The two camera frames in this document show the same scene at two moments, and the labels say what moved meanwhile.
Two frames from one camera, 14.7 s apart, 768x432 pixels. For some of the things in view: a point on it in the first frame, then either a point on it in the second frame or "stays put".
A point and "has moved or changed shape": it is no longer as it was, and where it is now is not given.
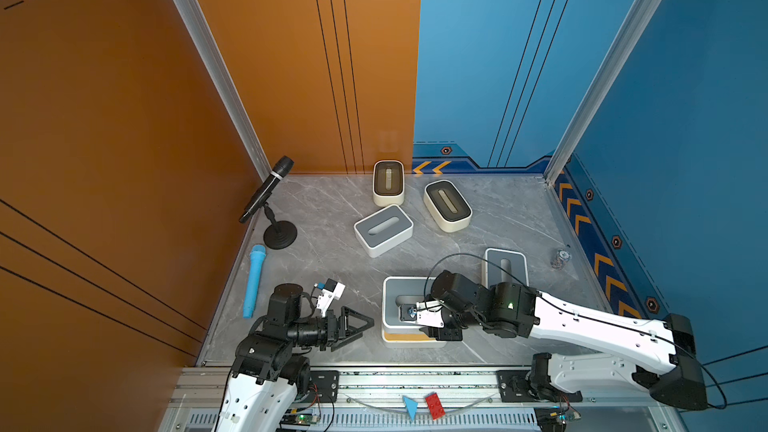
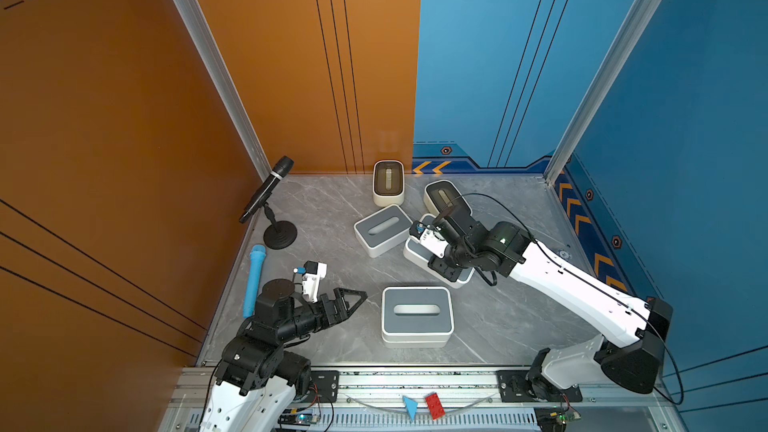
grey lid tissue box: [383, 230] stays put
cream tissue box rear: [388, 183] stays put
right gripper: [440, 334] -> [437, 265]
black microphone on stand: [282, 234] stays put
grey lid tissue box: [394, 286] has moved or changed shape
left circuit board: [299, 419] stays put
